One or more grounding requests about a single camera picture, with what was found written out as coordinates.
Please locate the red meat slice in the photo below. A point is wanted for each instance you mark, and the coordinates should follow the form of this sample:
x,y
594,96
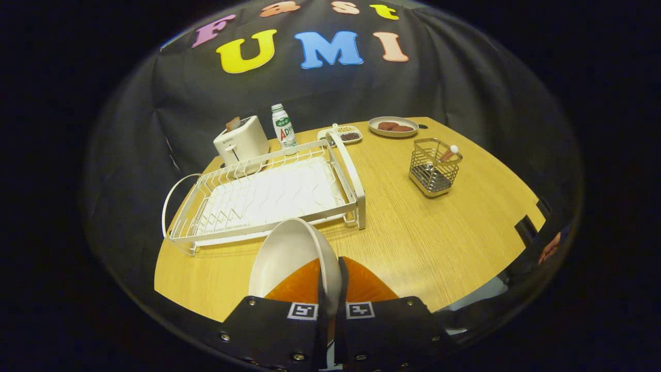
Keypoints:
x,y
405,128
384,125

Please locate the white drip tray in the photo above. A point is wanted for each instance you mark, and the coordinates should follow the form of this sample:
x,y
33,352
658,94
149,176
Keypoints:
x,y
273,196

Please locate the toast slice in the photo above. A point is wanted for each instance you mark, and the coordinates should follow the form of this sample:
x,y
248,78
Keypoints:
x,y
233,124

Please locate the white compartment tray with beans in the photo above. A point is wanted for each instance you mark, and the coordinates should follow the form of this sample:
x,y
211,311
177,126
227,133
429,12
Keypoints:
x,y
351,137

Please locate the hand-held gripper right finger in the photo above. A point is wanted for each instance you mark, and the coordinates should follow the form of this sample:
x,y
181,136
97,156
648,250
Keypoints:
x,y
341,310

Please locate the black backdrop cloth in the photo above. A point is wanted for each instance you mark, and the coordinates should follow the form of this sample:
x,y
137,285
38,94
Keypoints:
x,y
465,77

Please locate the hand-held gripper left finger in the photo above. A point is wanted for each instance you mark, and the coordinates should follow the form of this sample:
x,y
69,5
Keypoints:
x,y
268,330

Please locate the white bottle with green label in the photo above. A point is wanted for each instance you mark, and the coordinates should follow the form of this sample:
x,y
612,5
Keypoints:
x,y
284,132

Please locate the beige round plate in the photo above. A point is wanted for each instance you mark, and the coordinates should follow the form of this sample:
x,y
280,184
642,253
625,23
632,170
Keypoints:
x,y
289,248

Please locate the white toaster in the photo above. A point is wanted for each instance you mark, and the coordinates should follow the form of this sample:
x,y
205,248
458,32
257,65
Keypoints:
x,y
242,144

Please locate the beige plate with meat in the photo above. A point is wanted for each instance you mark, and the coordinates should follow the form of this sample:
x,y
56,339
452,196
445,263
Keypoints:
x,y
393,135

